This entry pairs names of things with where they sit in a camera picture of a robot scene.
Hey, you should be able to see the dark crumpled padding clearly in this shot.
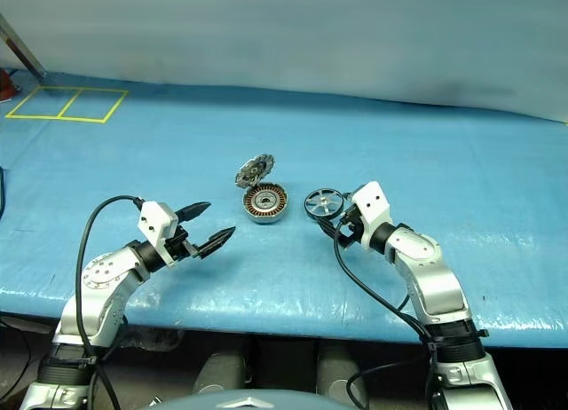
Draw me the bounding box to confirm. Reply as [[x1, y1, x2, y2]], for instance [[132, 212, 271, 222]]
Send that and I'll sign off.
[[122, 328, 184, 354]]

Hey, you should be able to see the grey rounded shape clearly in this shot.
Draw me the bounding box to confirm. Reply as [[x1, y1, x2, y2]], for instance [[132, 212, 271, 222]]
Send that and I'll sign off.
[[193, 351, 248, 396], [315, 341, 369, 409]]

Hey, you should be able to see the yellow tape double square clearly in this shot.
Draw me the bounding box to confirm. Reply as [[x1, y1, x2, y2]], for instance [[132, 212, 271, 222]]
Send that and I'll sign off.
[[4, 85, 130, 124]]

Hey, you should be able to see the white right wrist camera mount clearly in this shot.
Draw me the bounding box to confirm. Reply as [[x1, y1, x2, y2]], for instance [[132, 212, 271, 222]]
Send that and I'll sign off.
[[350, 181, 394, 254]]

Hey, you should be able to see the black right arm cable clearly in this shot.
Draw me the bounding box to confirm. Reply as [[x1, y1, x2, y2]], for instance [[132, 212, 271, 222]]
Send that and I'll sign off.
[[333, 217, 440, 410]]

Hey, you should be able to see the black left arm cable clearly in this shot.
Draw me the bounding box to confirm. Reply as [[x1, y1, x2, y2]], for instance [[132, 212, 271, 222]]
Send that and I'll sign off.
[[75, 194, 146, 410]]

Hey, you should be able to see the silver round motor housing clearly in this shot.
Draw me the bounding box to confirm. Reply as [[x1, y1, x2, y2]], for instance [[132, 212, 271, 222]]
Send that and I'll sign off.
[[241, 183, 292, 226]]

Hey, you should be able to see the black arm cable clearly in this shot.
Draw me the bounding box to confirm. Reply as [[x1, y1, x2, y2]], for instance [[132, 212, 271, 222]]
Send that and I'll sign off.
[[333, 217, 440, 410], [75, 194, 146, 410]]

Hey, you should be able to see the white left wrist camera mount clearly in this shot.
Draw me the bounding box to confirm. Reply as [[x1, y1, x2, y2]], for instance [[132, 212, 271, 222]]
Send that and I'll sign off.
[[136, 201, 179, 268]]

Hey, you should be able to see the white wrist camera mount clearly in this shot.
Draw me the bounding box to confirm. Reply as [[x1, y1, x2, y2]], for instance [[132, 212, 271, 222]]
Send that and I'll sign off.
[[350, 181, 394, 254], [136, 201, 179, 268]]

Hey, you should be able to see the blue plastic table cover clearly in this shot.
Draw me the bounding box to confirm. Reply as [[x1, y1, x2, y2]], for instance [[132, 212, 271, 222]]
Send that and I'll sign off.
[[0, 67, 568, 345]]

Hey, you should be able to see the red object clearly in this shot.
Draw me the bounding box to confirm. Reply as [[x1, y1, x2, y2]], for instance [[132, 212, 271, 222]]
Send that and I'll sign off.
[[0, 68, 21, 103]]

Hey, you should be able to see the silver toothed gear plate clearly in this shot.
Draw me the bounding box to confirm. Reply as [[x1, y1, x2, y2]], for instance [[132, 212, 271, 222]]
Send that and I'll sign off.
[[233, 154, 277, 190]]

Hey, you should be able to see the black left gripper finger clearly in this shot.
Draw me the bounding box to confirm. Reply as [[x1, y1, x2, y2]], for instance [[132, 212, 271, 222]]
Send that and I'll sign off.
[[174, 201, 211, 224], [195, 225, 236, 259]]

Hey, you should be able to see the black spoked rotor ring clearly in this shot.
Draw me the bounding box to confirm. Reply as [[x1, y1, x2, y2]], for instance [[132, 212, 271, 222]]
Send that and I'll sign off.
[[304, 186, 345, 223]]

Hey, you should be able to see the grey robot torso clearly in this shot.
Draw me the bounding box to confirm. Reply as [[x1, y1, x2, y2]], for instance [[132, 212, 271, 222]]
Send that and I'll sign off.
[[153, 387, 351, 410]]

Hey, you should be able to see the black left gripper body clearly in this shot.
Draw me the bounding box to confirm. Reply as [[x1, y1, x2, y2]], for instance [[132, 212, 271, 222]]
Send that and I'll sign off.
[[168, 225, 199, 264]]

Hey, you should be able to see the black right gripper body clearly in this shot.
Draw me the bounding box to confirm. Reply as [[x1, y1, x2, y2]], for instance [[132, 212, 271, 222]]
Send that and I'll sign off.
[[339, 201, 365, 248]]

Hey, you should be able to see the grey metal rod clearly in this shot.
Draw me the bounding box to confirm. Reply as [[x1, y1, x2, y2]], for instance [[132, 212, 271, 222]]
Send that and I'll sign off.
[[0, 13, 48, 78]]

